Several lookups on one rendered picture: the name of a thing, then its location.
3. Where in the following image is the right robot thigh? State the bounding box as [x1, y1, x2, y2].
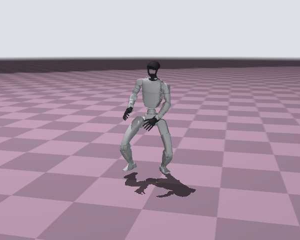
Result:
[120, 116, 145, 151]

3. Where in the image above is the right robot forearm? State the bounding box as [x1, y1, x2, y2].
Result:
[127, 94, 135, 112]

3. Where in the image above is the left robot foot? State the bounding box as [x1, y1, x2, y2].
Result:
[159, 165, 170, 174]

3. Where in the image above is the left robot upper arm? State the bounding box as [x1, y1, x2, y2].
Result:
[161, 82, 171, 107]

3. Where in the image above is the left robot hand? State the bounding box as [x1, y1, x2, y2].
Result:
[143, 116, 160, 131]

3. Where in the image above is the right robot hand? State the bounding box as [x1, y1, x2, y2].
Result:
[123, 106, 133, 121]

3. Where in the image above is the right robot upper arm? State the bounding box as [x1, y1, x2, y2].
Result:
[131, 78, 144, 101]

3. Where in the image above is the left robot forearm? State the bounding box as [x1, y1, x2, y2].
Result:
[155, 102, 171, 120]

